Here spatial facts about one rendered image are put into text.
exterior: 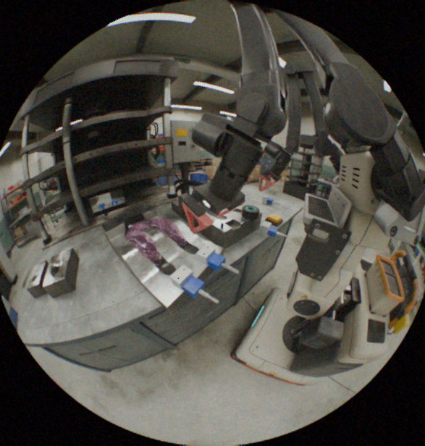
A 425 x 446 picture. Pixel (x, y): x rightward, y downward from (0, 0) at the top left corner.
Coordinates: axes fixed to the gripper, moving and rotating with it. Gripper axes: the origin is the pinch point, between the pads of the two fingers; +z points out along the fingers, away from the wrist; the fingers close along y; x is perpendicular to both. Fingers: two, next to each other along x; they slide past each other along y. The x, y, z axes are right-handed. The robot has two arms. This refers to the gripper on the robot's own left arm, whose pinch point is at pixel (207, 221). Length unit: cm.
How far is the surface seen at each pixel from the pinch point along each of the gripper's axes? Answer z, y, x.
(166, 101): -20, -38, -92
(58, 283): 26, 49, -20
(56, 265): 32, 51, -32
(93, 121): -3, 12, -107
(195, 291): 9.2, 10.5, 10.1
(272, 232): 9.2, -31.8, 17.1
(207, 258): 10.9, 0.7, 5.8
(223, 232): 11.4, -11.9, 2.5
